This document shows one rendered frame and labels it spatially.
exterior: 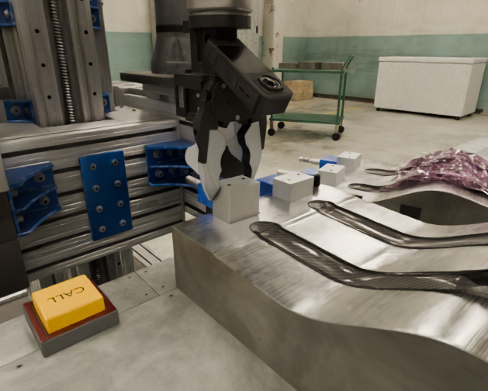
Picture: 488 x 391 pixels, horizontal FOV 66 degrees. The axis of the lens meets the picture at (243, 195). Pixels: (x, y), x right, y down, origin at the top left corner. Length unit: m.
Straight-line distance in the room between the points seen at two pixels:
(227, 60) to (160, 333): 0.30
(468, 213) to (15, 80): 0.87
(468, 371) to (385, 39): 8.18
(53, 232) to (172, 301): 0.37
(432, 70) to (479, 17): 1.21
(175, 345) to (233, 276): 0.10
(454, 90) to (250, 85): 6.65
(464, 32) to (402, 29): 1.08
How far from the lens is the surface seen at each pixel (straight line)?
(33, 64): 0.87
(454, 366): 0.27
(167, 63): 0.87
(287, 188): 0.53
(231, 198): 0.45
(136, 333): 0.45
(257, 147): 0.49
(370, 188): 0.73
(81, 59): 0.89
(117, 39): 6.26
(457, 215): 0.63
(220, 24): 0.43
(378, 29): 8.45
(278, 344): 0.37
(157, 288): 0.51
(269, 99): 0.38
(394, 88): 7.32
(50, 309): 0.46
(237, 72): 0.40
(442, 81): 7.03
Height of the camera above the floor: 1.09
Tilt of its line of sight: 22 degrees down
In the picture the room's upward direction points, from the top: straight up
